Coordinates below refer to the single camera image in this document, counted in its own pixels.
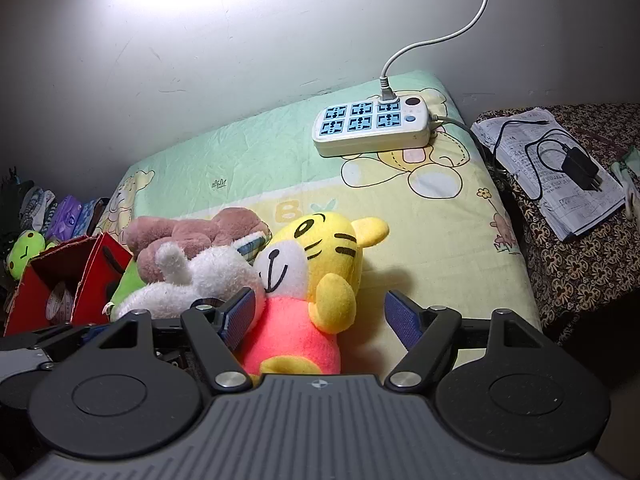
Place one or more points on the yellow tiger plush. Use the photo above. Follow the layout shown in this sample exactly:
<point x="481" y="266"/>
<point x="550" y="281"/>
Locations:
<point x="320" y="255"/>

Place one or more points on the white measuring tape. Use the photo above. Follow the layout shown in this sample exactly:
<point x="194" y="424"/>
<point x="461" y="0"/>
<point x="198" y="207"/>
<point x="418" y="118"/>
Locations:
<point x="57" y="302"/>

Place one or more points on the pile of clothes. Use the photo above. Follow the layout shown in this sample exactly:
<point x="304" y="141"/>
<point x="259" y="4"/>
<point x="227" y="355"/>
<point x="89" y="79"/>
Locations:
<point x="27" y="200"/>

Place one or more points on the green frog plush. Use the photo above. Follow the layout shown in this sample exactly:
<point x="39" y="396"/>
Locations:
<point x="25" y="255"/>

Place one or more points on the pink bear plush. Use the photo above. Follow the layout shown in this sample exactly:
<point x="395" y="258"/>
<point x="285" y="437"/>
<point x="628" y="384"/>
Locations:
<point x="200" y="227"/>

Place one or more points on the cartoon print bed sheet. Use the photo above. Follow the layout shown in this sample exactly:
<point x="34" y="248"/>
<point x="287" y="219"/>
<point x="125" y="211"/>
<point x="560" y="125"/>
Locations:
<point x="250" y="160"/>

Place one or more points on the green plush with black limbs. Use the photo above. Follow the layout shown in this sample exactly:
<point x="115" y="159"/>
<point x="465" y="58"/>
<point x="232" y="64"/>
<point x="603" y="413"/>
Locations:
<point x="127" y="280"/>

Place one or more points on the stack of printed papers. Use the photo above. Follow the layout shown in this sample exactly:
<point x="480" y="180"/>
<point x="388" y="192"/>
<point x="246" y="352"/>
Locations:
<point x="565" y="210"/>

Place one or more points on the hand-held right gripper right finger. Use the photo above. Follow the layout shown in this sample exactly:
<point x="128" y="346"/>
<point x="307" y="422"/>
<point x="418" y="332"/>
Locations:
<point x="405" y="321"/>

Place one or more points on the white cloth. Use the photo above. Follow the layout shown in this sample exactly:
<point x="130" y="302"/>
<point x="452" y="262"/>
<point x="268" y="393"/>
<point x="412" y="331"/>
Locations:
<point x="631" y="175"/>

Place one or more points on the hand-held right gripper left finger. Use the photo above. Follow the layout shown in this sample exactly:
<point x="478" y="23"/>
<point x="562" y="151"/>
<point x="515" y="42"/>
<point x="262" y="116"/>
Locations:
<point x="242" y="316"/>

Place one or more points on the brown floral table cloth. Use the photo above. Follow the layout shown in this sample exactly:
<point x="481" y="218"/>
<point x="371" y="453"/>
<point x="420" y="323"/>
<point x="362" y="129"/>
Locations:
<point x="565" y="270"/>

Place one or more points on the purple plastic packet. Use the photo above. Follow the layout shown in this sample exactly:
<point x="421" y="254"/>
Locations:
<point x="65" y="217"/>

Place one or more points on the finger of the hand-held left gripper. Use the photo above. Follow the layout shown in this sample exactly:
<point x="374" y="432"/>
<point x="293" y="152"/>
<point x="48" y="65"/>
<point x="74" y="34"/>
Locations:
<point x="60" y="338"/>

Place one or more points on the white power strip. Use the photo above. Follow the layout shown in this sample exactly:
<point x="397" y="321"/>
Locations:
<point x="370" y="130"/>

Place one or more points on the red cardboard box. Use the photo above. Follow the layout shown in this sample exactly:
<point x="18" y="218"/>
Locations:
<point x="30" y="280"/>

